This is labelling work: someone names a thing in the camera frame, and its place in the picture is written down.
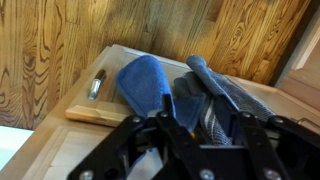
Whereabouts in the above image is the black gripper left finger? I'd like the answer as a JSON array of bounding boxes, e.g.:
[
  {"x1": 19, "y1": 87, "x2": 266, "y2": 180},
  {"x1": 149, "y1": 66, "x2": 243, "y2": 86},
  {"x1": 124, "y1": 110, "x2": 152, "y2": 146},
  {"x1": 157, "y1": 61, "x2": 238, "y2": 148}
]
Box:
[{"x1": 66, "y1": 93, "x2": 201, "y2": 180}]

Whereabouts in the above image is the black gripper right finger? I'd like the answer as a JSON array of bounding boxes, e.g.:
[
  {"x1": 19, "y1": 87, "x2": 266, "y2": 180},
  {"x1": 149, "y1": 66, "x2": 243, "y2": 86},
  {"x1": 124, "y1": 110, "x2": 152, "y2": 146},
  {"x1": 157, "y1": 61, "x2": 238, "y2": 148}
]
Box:
[{"x1": 214, "y1": 95, "x2": 320, "y2": 180}]

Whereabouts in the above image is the blue cloth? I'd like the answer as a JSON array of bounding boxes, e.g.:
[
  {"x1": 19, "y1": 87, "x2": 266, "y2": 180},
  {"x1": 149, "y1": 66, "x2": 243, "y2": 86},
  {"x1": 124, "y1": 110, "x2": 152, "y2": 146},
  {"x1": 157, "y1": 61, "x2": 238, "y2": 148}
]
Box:
[{"x1": 115, "y1": 54, "x2": 208, "y2": 133}]

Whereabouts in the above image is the small wooden drawer front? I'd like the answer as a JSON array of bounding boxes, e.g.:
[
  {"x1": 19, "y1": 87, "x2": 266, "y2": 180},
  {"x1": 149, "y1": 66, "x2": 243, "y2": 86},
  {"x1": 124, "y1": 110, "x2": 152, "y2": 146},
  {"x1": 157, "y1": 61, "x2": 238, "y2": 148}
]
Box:
[{"x1": 266, "y1": 84, "x2": 320, "y2": 134}]

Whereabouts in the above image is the wooden cabinet door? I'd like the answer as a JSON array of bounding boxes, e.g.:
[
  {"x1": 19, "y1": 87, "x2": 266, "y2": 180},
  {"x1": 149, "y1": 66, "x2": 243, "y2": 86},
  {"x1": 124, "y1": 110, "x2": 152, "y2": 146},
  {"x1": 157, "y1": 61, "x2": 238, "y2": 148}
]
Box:
[
  {"x1": 275, "y1": 16, "x2": 320, "y2": 113},
  {"x1": 64, "y1": 43, "x2": 280, "y2": 130}
]

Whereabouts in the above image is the grey hanging towel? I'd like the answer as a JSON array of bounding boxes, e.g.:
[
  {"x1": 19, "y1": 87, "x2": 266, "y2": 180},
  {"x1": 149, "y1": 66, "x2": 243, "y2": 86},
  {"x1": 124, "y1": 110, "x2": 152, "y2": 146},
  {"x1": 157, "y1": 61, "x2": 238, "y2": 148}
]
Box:
[{"x1": 172, "y1": 54, "x2": 277, "y2": 147}]

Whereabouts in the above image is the silver drawer handle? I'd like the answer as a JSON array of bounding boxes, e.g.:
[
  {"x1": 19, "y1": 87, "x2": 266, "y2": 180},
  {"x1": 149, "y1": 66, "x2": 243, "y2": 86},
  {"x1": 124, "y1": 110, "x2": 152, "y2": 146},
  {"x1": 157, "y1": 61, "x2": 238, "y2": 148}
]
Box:
[{"x1": 290, "y1": 116, "x2": 320, "y2": 132}]

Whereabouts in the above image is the silver cabinet door handle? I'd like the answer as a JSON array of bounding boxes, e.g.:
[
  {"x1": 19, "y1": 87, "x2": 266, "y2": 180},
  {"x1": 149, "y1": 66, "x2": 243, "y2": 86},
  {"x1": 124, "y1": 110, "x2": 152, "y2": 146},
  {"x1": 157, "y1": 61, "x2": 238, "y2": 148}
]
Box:
[{"x1": 87, "y1": 68, "x2": 108, "y2": 101}]

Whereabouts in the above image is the white robot mount table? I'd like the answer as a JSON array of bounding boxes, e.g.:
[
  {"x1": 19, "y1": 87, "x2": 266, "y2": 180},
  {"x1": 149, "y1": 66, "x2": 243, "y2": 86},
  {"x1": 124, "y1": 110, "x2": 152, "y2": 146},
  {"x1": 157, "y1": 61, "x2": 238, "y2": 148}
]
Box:
[{"x1": 0, "y1": 125, "x2": 35, "y2": 172}]

